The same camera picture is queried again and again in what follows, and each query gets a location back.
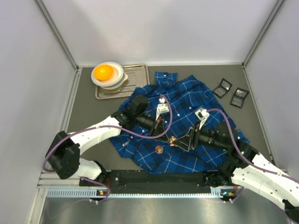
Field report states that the orange maple leaf brooch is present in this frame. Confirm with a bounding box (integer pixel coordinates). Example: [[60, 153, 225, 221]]
[[170, 136, 176, 146]]

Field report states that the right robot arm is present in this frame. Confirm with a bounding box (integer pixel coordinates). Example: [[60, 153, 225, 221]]
[[171, 123, 299, 223]]

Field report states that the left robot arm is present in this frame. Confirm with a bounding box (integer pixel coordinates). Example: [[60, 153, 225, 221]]
[[43, 95, 167, 182]]

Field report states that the blue plaid shirt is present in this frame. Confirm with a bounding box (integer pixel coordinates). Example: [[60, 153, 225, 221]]
[[109, 71, 250, 175]]

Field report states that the round brown badge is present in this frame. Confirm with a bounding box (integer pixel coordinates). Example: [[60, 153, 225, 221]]
[[155, 146, 164, 154]]

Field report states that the black jewelry box left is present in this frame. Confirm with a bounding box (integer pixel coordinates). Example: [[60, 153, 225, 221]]
[[213, 78, 232, 98]]

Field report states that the black jewelry box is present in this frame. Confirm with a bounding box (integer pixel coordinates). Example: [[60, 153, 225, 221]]
[[230, 87, 249, 109], [213, 78, 232, 98]]

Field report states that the black jewelry box right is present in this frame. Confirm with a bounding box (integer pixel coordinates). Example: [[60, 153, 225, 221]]
[[230, 87, 249, 109]]

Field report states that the silver metal tray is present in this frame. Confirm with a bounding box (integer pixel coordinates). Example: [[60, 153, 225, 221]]
[[95, 64, 150, 100]]

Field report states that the white bowl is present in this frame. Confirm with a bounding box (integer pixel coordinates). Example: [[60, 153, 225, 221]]
[[91, 62, 126, 88]]

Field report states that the orange ball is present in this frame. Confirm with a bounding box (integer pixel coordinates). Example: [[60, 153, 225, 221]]
[[93, 64, 114, 81]]

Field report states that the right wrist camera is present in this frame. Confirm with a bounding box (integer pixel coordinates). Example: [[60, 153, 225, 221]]
[[194, 107, 210, 129]]

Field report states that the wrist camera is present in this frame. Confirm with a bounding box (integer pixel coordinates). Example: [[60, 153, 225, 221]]
[[156, 98, 169, 120], [194, 107, 210, 129]]

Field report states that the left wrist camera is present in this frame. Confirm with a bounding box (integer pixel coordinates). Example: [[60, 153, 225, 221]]
[[156, 98, 169, 120]]

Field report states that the white cable duct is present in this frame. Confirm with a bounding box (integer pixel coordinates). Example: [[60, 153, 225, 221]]
[[46, 186, 236, 199]]

